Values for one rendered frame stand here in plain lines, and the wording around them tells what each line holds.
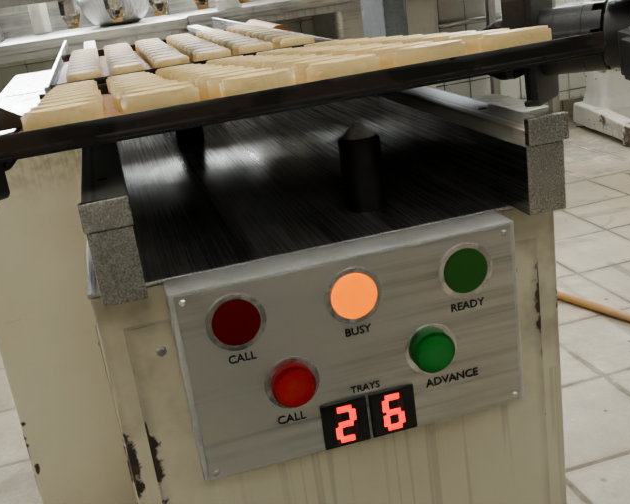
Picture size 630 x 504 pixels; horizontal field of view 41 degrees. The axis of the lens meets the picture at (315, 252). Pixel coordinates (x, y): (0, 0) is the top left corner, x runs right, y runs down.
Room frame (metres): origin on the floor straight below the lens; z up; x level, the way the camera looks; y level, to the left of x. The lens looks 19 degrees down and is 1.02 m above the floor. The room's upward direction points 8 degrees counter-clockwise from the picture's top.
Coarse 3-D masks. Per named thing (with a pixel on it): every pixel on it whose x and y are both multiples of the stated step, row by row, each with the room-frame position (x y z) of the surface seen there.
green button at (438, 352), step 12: (420, 336) 0.53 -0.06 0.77; (432, 336) 0.53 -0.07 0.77; (444, 336) 0.53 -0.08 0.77; (420, 348) 0.52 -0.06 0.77; (432, 348) 0.53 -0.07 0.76; (444, 348) 0.53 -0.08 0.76; (420, 360) 0.52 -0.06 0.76; (432, 360) 0.53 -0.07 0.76; (444, 360) 0.53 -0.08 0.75; (432, 372) 0.53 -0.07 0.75
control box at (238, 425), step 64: (320, 256) 0.53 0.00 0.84; (384, 256) 0.53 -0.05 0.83; (448, 256) 0.54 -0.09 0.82; (512, 256) 0.55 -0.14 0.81; (192, 320) 0.50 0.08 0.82; (320, 320) 0.52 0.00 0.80; (384, 320) 0.53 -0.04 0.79; (448, 320) 0.54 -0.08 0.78; (512, 320) 0.55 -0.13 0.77; (192, 384) 0.50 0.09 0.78; (256, 384) 0.51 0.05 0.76; (320, 384) 0.52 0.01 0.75; (384, 384) 0.53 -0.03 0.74; (448, 384) 0.54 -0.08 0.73; (512, 384) 0.55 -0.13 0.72; (256, 448) 0.51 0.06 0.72; (320, 448) 0.52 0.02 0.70
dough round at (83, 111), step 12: (48, 108) 0.55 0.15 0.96; (60, 108) 0.53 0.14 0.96; (72, 108) 0.52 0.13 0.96; (84, 108) 0.53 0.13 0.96; (96, 108) 0.53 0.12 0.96; (24, 120) 0.53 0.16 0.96; (36, 120) 0.52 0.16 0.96; (48, 120) 0.52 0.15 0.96; (60, 120) 0.52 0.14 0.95; (72, 120) 0.52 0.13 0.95; (84, 120) 0.52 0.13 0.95
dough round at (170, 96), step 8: (168, 88) 0.56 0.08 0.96; (176, 88) 0.55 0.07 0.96; (184, 88) 0.54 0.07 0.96; (192, 88) 0.55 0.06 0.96; (128, 96) 0.54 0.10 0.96; (136, 96) 0.54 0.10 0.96; (144, 96) 0.53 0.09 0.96; (152, 96) 0.53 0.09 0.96; (160, 96) 0.53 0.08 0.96; (168, 96) 0.53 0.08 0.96; (176, 96) 0.53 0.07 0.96; (184, 96) 0.54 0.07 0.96; (192, 96) 0.54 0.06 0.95; (128, 104) 0.54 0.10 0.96; (136, 104) 0.53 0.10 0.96; (144, 104) 0.53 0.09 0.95; (152, 104) 0.53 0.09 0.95; (160, 104) 0.53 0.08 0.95; (168, 104) 0.53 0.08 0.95; (176, 104) 0.53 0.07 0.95; (128, 112) 0.54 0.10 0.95
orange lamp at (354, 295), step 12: (348, 276) 0.52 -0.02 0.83; (360, 276) 0.52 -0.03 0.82; (336, 288) 0.52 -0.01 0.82; (348, 288) 0.52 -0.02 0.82; (360, 288) 0.52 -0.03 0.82; (372, 288) 0.53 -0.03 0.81; (336, 300) 0.52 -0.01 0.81; (348, 300) 0.52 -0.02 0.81; (360, 300) 0.52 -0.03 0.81; (372, 300) 0.53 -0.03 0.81; (348, 312) 0.52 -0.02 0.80; (360, 312) 0.52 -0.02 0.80
